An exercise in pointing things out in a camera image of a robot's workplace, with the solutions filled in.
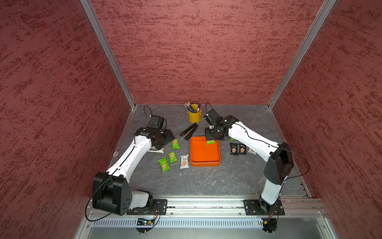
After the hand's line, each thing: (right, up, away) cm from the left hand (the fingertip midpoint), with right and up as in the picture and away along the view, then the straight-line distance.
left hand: (170, 142), depth 83 cm
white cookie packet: (+8, -13, +6) cm, 16 cm away
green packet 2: (0, -10, +7) cm, 13 cm away
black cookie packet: (+40, -7, +11) cm, 42 cm away
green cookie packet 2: (+1, -3, +14) cm, 14 cm away
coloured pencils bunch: (+10, +22, +15) cm, 28 cm away
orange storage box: (+19, -9, +9) cm, 23 cm away
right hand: (+23, +2, +2) cm, 23 cm away
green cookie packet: (-4, -14, +4) cm, 15 cm away
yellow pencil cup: (+14, +16, +19) cm, 29 cm away
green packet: (+23, 0, 0) cm, 23 cm away
